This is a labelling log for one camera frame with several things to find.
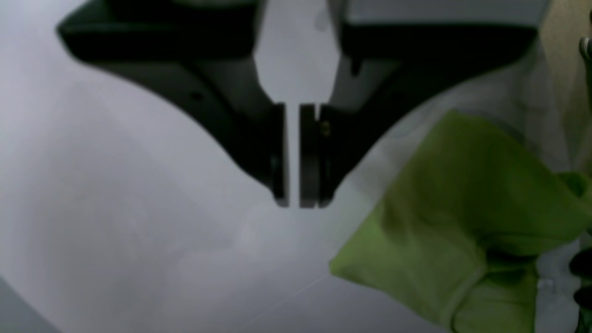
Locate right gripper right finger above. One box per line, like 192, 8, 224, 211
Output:
299, 0, 542, 208

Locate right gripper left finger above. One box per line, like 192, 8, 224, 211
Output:
56, 0, 290, 207

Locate green T-shirt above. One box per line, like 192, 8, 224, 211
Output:
329, 111, 591, 333

